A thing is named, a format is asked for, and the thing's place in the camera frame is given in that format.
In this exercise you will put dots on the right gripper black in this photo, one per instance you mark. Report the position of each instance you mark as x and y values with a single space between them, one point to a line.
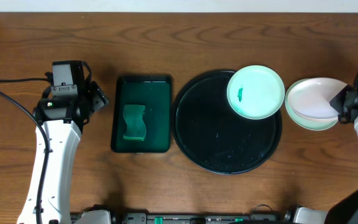
337 101

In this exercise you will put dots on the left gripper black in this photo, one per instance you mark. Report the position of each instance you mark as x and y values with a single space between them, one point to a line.
97 98

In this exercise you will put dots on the white plate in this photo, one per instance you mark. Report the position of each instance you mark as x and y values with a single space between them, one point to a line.
311 98
304 123
255 92

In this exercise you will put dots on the green scrubbing sponge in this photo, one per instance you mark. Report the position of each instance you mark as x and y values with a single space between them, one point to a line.
133 117

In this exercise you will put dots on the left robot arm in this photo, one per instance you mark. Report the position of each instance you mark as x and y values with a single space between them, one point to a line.
60 122

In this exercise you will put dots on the black rectangular tray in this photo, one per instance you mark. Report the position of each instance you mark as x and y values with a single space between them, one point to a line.
155 93

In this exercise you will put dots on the black round tray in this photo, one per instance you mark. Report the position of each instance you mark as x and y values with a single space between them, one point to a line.
212 135

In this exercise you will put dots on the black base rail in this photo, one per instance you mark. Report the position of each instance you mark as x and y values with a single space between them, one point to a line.
260 214

